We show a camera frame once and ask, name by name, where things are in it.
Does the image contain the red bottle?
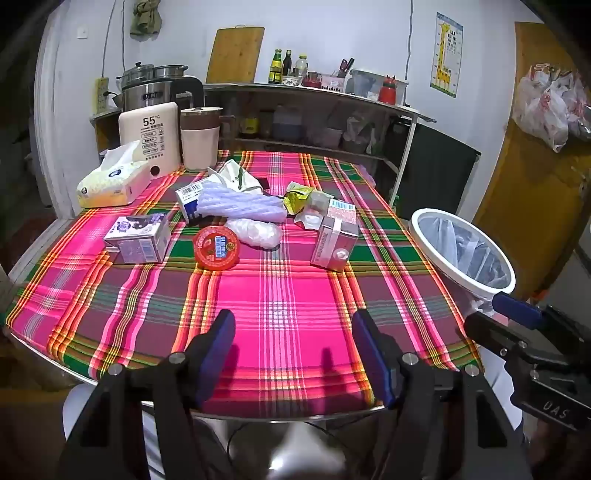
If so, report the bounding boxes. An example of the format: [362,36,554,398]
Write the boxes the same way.
[379,74,399,104]

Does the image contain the metal shelf unit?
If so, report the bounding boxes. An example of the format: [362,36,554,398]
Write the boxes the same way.
[203,83,437,208]

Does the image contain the yellow wrapper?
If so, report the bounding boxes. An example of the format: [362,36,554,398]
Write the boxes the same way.
[283,181,317,215]

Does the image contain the pink plaid tablecloth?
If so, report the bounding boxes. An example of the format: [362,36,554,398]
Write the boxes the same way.
[4,150,483,418]

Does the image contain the wooden cutting board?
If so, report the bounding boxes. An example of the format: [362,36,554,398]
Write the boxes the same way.
[205,27,265,85]

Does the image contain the giraffe wall poster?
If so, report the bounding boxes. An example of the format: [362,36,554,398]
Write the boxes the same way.
[430,11,464,99]

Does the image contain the purple milk carton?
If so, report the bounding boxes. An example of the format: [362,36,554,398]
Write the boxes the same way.
[102,212,171,264]

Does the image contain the white thermostatic kettle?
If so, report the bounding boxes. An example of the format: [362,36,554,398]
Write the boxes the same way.
[119,102,182,178]

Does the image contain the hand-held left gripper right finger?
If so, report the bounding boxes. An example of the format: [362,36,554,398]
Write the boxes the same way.
[352,308,534,480]

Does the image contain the wooden door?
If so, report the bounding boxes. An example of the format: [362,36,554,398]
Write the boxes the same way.
[473,21,591,301]

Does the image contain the white green wrapper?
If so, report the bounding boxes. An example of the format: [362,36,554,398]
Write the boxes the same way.
[208,159,262,192]

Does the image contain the steel electric kettle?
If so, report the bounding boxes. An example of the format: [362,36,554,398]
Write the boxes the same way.
[121,76,205,114]

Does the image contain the red round cup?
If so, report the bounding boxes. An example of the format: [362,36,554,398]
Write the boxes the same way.
[192,226,241,269]

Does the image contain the white trash bin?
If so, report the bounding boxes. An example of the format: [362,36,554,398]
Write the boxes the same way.
[409,208,527,435]

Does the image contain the black cabinet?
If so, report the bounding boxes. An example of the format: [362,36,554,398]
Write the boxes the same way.
[383,122,481,220]

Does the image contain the pink carton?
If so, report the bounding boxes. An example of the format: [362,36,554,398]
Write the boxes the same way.
[310,200,360,271]

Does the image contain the hanging plastic bags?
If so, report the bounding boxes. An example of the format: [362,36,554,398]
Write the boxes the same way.
[512,65,591,153]

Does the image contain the white tissue pack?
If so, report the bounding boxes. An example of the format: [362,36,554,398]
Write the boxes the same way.
[76,141,160,208]

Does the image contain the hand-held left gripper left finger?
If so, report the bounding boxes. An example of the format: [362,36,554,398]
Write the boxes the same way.
[58,309,237,480]

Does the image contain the clear plastic bag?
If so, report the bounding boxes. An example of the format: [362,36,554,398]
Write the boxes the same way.
[225,218,281,250]

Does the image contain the white plastic bag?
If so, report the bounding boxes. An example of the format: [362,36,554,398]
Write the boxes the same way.
[344,115,376,154]

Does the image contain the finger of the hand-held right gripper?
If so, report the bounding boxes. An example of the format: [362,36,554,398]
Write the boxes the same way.
[491,292,578,333]
[463,313,536,365]

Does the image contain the white blue carton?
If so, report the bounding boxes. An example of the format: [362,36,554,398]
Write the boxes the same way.
[175,181,218,225]

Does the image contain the white wall cable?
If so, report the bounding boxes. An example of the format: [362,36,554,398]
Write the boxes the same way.
[405,0,415,84]

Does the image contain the clear plastic container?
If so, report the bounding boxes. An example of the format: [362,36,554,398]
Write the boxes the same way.
[349,69,409,104]

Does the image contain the hanging green cloth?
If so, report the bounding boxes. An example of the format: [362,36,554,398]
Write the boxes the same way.
[129,0,162,40]

